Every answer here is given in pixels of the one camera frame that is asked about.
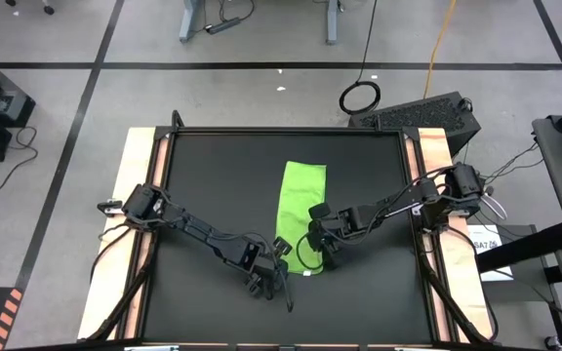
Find black cart base beam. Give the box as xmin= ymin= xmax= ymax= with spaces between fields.
xmin=475 ymin=221 xmax=562 ymax=274

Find black aluminium table frame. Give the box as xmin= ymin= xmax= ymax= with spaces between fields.
xmin=78 ymin=109 xmax=500 ymax=345

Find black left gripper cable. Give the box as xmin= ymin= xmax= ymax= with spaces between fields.
xmin=212 ymin=228 xmax=296 ymax=314

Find yellow extension cable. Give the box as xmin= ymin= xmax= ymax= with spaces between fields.
xmin=421 ymin=0 xmax=458 ymax=99

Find black coiled cable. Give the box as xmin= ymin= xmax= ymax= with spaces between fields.
xmin=338 ymin=0 xmax=382 ymax=116

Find green microfibre towel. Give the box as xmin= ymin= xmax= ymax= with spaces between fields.
xmin=274 ymin=160 xmax=328 ymax=277

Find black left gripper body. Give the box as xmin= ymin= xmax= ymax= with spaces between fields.
xmin=249 ymin=249 xmax=282 ymax=284

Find grey office chair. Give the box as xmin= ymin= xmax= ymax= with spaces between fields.
xmin=3 ymin=0 xmax=57 ymax=17

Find black power strip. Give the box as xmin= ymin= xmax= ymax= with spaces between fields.
xmin=205 ymin=16 xmax=242 ymax=36

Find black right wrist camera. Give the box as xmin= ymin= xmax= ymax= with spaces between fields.
xmin=308 ymin=202 xmax=332 ymax=220

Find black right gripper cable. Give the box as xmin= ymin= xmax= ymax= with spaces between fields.
xmin=295 ymin=231 xmax=327 ymax=273

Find black perforated computer tower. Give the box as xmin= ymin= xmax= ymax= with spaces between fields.
xmin=347 ymin=91 xmax=482 ymax=158

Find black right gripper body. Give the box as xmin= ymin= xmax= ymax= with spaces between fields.
xmin=323 ymin=209 xmax=363 ymax=246

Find white paper sign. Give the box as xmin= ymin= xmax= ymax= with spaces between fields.
xmin=465 ymin=222 xmax=515 ymax=284

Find wooden desk grey legs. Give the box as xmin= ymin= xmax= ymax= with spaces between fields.
xmin=178 ymin=0 xmax=341 ymax=46

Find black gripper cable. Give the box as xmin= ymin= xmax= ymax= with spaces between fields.
xmin=212 ymin=228 xmax=296 ymax=314
xmin=295 ymin=231 xmax=327 ymax=273

